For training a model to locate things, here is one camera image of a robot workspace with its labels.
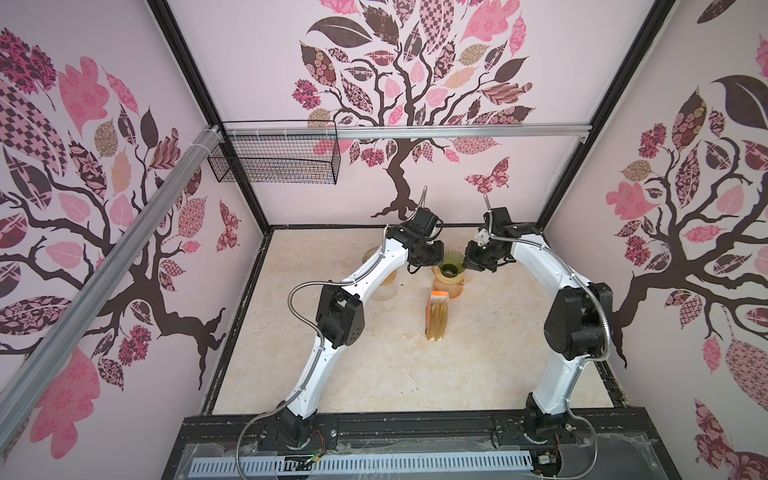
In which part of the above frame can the green glass dripper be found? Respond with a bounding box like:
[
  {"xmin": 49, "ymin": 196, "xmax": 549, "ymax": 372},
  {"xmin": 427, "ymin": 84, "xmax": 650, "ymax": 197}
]
[{"xmin": 437, "ymin": 250, "xmax": 465, "ymax": 271}]

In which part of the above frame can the grey glass dripper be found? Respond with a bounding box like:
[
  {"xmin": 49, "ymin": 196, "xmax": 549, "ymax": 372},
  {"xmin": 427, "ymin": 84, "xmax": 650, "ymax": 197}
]
[{"xmin": 362, "ymin": 246, "xmax": 386, "ymax": 278}]

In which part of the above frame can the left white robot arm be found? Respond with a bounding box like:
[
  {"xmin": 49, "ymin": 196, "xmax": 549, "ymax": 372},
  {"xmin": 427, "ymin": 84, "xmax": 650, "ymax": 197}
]
[{"xmin": 277, "ymin": 207, "xmax": 444, "ymax": 444}]

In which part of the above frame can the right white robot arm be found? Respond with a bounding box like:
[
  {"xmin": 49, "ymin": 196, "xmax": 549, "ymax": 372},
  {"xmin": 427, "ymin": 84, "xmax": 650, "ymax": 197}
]
[{"xmin": 464, "ymin": 207, "xmax": 613, "ymax": 443}]

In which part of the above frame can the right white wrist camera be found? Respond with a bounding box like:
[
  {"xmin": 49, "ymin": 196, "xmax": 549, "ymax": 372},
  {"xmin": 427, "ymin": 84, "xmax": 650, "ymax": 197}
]
[{"xmin": 475, "ymin": 228, "xmax": 490, "ymax": 247}]

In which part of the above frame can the clear glass carafe brown handle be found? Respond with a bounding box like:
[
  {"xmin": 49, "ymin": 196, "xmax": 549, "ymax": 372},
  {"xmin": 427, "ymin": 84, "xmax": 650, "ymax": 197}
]
[{"xmin": 371, "ymin": 271, "xmax": 399, "ymax": 301}]

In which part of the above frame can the left metal conduit cable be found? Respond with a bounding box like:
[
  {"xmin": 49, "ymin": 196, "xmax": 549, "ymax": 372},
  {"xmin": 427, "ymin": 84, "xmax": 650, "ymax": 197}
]
[{"xmin": 235, "ymin": 185, "xmax": 430, "ymax": 480}]

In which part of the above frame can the metal conduit cable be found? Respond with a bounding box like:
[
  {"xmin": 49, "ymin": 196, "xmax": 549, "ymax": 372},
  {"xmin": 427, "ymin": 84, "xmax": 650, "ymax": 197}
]
[
  {"xmin": 481, "ymin": 193, "xmax": 613, "ymax": 480},
  {"xmin": 235, "ymin": 185, "xmax": 430, "ymax": 480}
]

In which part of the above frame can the right metal conduit cable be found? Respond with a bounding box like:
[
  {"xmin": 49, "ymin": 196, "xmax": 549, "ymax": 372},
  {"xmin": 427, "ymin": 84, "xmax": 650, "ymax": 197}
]
[{"xmin": 481, "ymin": 193, "xmax": 613, "ymax": 480}]

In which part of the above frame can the black wire basket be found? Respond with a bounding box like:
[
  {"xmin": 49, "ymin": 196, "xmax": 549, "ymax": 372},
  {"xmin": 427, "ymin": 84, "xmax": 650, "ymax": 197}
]
[{"xmin": 208, "ymin": 120, "xmax": 341, "ymax": 185}]

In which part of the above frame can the white slotted cable duct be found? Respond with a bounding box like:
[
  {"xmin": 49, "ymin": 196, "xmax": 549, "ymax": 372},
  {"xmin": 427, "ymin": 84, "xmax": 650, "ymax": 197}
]
[{"xmin": 186, "ymin": 451, "xmax": 533, "ymax": 479}]

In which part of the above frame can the back aluminium rail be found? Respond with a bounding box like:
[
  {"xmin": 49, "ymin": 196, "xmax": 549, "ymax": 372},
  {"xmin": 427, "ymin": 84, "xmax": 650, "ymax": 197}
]
[{"xmin": 225, "ymin": 123, "xmax": 592, "ymax": 140}]

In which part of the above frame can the aluminium rail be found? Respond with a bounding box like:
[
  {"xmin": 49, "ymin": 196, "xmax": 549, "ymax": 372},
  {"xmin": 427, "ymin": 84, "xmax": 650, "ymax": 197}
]
[
  {"xmin": 225, "ymin": 123, "xmax": 592, "ymax": 140},
  {"xmin": 1, "ymin": 125, "xmax": 222, "ymax": 448}
]

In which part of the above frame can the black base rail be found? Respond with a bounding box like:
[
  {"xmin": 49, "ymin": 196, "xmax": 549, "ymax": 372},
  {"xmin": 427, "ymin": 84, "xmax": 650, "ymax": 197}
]
[{"xmin": 161, "ymin": 407, "xmax": 625, "ymax": 480}]

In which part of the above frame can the left aluminium rail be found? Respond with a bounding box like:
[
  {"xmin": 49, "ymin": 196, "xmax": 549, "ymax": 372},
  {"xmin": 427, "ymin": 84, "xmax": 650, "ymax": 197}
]
[{"xmin": 1, "ymin": 125, "xmax": 222, "ymax": 448}]

